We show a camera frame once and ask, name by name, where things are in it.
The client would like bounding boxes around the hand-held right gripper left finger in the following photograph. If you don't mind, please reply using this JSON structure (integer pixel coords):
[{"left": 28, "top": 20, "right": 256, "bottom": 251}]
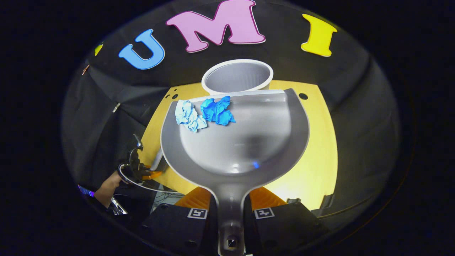
[{"left": 140, "top": 187, "right": 218, "bottom": 256}]

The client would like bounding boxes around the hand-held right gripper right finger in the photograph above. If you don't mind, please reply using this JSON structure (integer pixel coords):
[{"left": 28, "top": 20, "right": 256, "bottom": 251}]
[{"left": 243, "top": 187, "right": 329, "bottom": 253}]

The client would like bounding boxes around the light blue paper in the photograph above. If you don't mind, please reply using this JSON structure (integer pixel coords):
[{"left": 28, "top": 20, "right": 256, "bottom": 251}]
[{"left": 175, "top": 100, "right": 208, "bottom": 133}]

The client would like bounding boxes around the grey plastic dustpan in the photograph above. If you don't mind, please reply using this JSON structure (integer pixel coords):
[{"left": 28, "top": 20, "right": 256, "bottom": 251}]
[{"left": 160, "top": 88, "right": 310, "bottom": 256}]

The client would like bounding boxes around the grey ribbed garbage bin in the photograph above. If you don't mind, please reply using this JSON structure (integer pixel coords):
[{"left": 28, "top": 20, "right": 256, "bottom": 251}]
[{"left": 201, "top": 59, "right": 274, "bottom": 96}]

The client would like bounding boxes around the wooden desktop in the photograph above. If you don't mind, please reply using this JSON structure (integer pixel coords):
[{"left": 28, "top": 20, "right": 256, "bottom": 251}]
[{"left": 137, "top": 80, "right": 338, "bottom": 211}]

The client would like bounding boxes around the black backdrop cloth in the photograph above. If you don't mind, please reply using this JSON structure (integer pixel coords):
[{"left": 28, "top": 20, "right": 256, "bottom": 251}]
[{"left": 62, "top": 0, "right": 400, "bottom": 228}]

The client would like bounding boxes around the white cable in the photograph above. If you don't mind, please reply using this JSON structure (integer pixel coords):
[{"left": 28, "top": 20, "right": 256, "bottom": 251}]
[{"left": 118, "top": 164, "right": 182, "bottom": 194}]

